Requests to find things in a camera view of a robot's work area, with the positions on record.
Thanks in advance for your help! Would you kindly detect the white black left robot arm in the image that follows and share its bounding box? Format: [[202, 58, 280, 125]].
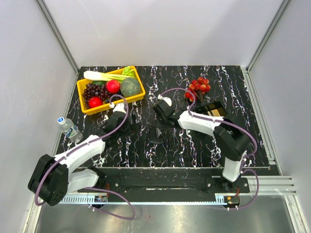
[[28, 102, 129, 206]]

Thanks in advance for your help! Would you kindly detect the yellow plastic tray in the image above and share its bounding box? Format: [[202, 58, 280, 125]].
[[77, 66, 145, 115]]

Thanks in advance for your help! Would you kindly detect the plastic water bottle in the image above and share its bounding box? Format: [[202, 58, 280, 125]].
[[57, 117, 83, 144]]

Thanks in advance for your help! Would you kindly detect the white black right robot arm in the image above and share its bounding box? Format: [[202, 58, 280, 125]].
[[152, 97, 253, 192]]

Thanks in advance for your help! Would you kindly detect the dark purple grape bunch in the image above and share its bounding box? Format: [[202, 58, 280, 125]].
[[82, 82, 122, 108]]

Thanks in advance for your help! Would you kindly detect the gold credit card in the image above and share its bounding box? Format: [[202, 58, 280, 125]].
[[207, 109, 226, 117]]

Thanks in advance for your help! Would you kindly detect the red artificial berry bunch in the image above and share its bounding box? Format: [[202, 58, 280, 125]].
[[184, 77, 211, 102]]

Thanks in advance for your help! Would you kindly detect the green melon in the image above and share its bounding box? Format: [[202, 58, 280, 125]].
[[121, 78, 141, 98]]

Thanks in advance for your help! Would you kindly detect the black card storage box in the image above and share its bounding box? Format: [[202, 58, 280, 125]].
[[193, 101, 227, 115]]

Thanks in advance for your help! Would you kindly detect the black leather card holder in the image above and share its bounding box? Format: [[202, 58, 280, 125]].
[[148, 126, 164, 144]]

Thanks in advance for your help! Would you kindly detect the white green leek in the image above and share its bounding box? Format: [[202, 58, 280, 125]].
[[84, 66, 135, 83]]

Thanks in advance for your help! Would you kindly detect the red apple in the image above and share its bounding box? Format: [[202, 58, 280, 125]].
[[106, 80, 121, 94]]

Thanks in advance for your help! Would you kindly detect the red tomato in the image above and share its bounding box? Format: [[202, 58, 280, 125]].
[[88, 97, 103, 108]]

